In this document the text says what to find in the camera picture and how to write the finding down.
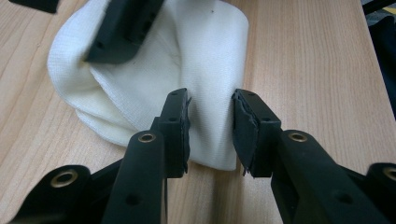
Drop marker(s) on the dark bar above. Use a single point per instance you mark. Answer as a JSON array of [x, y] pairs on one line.
[[378, 4]]

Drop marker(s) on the white sock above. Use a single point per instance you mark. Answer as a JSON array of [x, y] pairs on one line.
[[149, 93]]

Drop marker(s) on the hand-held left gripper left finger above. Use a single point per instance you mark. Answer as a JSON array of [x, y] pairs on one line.
[[176, 133]]

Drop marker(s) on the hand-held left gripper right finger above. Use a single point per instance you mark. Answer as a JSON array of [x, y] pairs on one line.
[[252, 137]]

